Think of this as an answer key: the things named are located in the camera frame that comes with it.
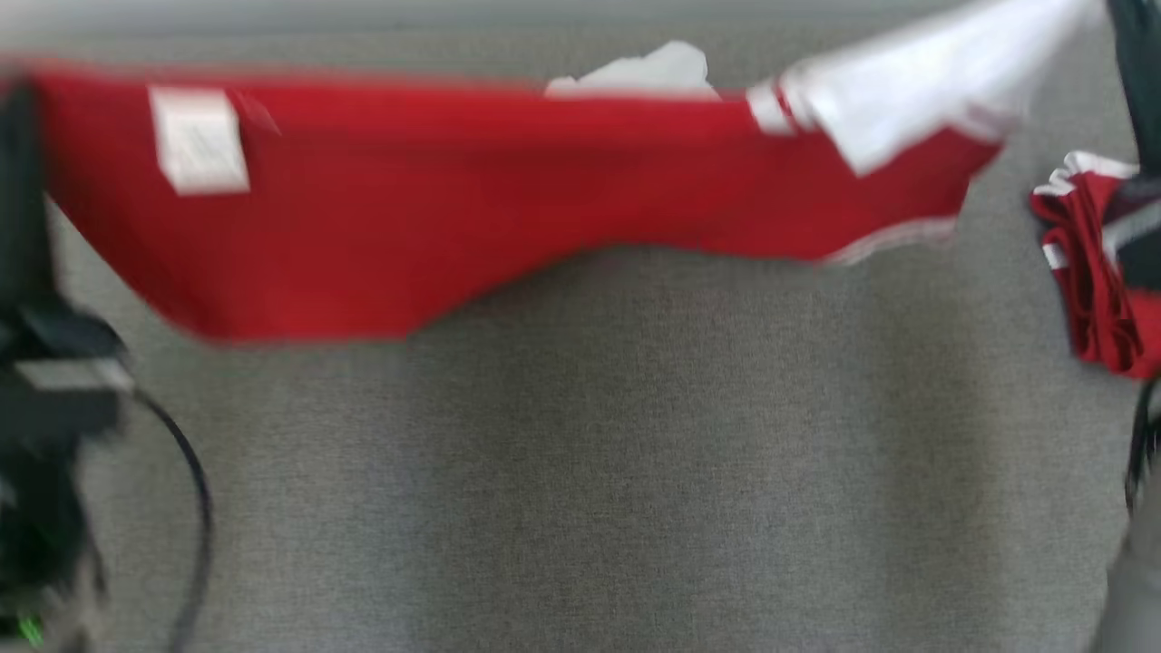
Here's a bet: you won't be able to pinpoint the grey fabric sofa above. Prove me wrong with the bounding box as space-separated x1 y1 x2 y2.
0 27 1161 653

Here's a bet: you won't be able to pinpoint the red shorts with white stripe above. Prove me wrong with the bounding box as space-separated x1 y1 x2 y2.
1029 150 1161 382

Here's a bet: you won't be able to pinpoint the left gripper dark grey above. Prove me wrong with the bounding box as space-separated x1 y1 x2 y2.
0 78 134 456

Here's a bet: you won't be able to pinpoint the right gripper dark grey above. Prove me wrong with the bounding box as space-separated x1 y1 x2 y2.
1101 0 1161 293

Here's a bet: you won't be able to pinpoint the red white basketball jersey shirt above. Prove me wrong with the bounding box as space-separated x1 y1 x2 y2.
25 0 1106 346

